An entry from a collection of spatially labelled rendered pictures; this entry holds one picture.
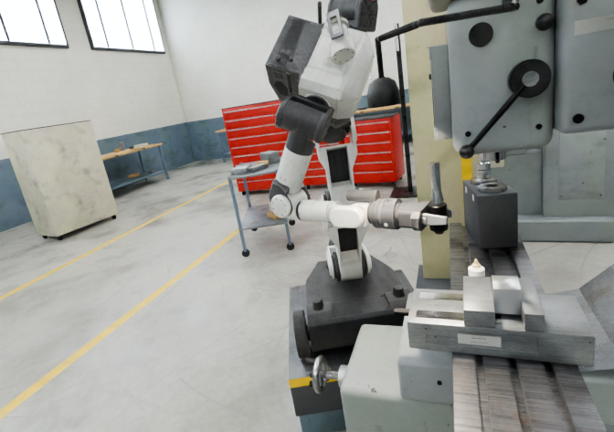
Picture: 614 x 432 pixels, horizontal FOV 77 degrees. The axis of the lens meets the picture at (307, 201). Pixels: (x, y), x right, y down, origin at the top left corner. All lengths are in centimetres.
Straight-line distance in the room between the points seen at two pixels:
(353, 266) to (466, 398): 105
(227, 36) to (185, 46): 137
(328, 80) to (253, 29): 997
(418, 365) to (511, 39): 75
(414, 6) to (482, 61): 188
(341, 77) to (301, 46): 17
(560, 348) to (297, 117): 84
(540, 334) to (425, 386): 32
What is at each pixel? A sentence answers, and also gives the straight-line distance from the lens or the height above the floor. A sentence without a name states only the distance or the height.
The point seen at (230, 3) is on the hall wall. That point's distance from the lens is 1151.
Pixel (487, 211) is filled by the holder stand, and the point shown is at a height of 104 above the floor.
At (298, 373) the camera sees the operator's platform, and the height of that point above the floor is 40.
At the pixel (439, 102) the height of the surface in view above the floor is 143.
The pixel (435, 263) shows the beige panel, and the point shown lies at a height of 15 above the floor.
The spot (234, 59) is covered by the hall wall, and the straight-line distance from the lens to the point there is 1139.
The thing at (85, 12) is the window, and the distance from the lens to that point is 1063.
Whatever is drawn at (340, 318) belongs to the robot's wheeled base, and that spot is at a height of 59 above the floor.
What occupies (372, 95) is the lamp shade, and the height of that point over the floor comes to 147.
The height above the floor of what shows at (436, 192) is 120.
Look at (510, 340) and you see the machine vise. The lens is 94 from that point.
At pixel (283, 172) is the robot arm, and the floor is 127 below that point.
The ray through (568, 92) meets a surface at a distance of 89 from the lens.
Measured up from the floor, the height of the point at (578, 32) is 152.
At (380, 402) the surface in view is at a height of 68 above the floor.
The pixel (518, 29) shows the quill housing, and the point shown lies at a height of 155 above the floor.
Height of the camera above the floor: 150
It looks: 16 degrees down
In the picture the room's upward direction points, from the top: 9 degrees counter-clockwise
